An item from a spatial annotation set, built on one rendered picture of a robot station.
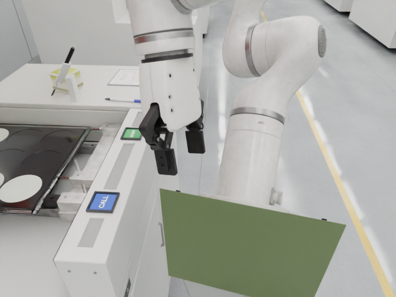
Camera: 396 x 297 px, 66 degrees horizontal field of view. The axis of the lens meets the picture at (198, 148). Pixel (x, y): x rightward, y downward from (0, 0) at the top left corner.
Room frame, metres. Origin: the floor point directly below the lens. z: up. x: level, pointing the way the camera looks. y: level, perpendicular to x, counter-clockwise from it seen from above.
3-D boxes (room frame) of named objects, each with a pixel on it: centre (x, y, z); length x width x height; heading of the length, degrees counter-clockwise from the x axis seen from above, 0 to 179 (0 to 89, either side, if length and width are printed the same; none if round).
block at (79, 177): (0.59, 0.29, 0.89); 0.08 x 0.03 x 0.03; 86
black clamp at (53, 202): (0.52, 0.35, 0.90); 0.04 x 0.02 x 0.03; 86
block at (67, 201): (0.51, 0.29, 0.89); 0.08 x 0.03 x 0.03; 86
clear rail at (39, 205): (0.66, 0.37, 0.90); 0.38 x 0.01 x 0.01; 176
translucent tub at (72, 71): (0.99, 0.46, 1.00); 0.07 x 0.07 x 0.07; 65
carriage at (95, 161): (0.67, 0.28, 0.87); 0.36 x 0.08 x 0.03; 176
